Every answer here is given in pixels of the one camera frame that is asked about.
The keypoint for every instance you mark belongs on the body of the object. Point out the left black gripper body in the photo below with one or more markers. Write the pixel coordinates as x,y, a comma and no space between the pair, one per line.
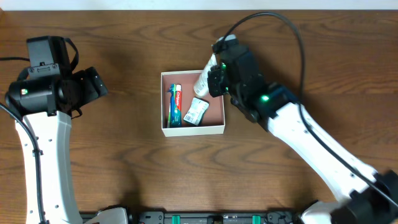
94,83

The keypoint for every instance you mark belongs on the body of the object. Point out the green and white small packet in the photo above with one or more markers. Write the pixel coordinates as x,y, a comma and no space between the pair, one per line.
196,111

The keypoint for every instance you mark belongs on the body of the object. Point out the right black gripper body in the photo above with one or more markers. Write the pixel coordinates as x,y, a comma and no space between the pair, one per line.
217,81

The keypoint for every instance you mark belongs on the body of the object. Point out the red green toothpaste tube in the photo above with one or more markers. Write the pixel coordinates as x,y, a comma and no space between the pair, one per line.
178,107

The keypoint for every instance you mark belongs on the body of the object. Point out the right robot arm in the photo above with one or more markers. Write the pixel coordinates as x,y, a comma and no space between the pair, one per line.
362,194

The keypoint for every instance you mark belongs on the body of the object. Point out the blue toothbrush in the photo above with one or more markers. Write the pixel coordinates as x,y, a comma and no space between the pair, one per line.
170,120

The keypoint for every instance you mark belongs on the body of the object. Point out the white cream tube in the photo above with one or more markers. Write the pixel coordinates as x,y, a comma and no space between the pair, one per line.
201,86

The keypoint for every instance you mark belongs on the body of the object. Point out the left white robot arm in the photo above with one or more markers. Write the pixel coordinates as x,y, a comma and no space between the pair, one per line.
42,106

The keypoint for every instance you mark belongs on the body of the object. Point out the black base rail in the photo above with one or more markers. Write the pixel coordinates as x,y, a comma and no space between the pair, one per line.
158,217

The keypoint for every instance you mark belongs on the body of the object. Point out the white box with pink interior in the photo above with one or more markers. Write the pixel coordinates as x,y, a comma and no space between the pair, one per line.
213,121

